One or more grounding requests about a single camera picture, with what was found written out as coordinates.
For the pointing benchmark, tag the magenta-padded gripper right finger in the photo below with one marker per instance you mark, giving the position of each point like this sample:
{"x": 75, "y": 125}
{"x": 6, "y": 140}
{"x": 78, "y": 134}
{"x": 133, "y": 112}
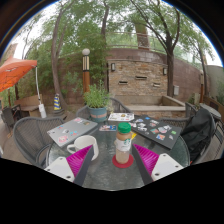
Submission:
{"x": 147, "y": 160}

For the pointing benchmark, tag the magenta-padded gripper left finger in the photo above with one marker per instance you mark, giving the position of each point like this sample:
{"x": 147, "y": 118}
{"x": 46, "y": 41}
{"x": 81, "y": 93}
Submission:
{"x": 78, "y": 161}

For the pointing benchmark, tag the green-capped coffee drink bottle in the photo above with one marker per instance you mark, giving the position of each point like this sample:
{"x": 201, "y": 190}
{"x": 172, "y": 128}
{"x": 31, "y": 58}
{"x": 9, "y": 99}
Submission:
{"x": 123, "y": 143}

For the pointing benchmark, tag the white ceramic mug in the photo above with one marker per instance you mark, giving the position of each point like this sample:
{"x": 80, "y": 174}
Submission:
{"x": 83, "y": 143}

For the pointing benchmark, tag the flat round red coaster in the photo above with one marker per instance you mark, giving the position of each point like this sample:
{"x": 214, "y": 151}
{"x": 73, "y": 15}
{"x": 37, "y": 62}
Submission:
{"x": 122, "y": 165}

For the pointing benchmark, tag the yellow sticker card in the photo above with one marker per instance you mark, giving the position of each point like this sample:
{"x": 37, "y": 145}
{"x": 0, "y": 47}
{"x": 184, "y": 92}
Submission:
{"x": 134, "y": 135}

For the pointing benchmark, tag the black laptop with stickers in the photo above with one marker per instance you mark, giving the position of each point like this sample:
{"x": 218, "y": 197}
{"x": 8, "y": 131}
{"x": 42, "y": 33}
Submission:
{"x": 155, "y": 131}

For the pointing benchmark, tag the silver laptop with stickers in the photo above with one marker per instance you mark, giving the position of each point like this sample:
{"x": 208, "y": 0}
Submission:
{"x": 70, "y": 131}

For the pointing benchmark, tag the blue sticker card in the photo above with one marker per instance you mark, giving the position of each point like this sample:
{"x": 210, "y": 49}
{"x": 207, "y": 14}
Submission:
{"x": 107, "y": 127}

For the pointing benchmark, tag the white sticker sheet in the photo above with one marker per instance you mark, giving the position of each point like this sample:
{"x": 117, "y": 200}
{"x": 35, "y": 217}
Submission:
{"x": 120, "y": 117}

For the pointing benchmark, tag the black jacket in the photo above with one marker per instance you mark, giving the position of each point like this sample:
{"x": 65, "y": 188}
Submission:
{"x": 198, "y": 131}

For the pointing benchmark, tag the blue yellow striped cone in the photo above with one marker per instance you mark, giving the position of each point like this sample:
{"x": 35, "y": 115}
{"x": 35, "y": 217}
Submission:
{"x": 57, "y": 103}

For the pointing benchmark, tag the potted plant in teal pot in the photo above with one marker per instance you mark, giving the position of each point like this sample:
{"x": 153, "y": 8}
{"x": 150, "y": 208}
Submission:
{"x": 96, "y": 98}

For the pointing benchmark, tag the wooden bench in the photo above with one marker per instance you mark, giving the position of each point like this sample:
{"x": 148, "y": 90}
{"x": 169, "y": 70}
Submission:
{"x": 28, "y": 102}

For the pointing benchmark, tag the round grey patio table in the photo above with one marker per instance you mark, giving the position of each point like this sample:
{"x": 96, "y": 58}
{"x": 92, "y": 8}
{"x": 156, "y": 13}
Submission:
{"x": 211, "y": 110}

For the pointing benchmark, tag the dark patio chair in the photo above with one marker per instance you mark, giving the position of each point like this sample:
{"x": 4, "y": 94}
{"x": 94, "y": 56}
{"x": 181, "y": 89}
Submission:
{"x": 8, "y": 116}

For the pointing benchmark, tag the orange canopy tent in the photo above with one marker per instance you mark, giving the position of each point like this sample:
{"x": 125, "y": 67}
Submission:
{"x": 15, "y": 71}

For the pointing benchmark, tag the grey wall utility box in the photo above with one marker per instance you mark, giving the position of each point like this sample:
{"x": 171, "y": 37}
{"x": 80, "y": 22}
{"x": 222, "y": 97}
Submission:
{"x": 176, "y": 90}

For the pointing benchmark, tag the black wall lamp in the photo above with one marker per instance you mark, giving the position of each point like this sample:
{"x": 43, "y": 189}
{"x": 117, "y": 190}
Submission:
{"x": 165, "y": 71}
{"x": 113, "y": 67}

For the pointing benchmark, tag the globe-topped wooden lamp post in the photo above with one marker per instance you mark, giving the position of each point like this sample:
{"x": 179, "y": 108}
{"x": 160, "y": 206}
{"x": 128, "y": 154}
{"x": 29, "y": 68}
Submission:
{"x": 86, "y": 68}

